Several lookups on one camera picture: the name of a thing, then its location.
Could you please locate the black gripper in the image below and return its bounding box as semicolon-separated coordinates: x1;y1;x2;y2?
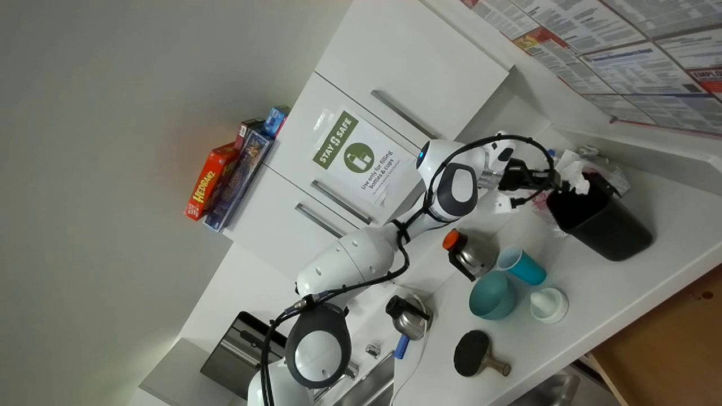
502;159;568;211

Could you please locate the white paper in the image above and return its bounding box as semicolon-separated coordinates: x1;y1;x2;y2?
557;150;593;198

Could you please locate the black landfill bin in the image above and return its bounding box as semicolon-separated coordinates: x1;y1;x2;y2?
547;175;655;265

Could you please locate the teal plastic cup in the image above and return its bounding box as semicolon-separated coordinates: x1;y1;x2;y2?
496;247;548;289

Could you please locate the small steel carafe orange lid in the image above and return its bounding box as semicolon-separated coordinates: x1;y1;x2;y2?
440;228;502;285

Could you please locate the white round lid with knob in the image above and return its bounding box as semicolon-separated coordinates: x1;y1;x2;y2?
526;285;572;327

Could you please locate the teal bowl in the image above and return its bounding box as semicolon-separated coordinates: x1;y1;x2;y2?
468;268;520;324

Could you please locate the black table tennis paddle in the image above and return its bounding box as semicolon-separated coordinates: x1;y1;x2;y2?
451;327;515;379

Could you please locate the open wooden drawer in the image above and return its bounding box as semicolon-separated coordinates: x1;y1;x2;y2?
584;262;722;406

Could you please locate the stay safe sign sheet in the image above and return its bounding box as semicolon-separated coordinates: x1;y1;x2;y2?
312;109;425;225

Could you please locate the steel sink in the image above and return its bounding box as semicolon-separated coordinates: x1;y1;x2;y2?
329;352;401;406

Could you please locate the blue cardboard box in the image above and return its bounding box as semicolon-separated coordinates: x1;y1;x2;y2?
203;106;290;232

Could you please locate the red cardboard box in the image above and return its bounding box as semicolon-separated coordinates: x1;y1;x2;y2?
183;142;244;224

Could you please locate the large colourful wall poster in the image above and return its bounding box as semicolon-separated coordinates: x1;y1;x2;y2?
459;0;722;141

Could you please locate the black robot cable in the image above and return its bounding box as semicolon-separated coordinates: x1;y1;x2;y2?
258;134;559;406

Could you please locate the silver cabinet handle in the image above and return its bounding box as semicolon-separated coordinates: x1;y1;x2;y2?
309;178;374;225
293;202;351;242
368;89;442;142

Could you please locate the white wall cabinet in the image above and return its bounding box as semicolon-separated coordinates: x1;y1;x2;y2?
222;0;515;280

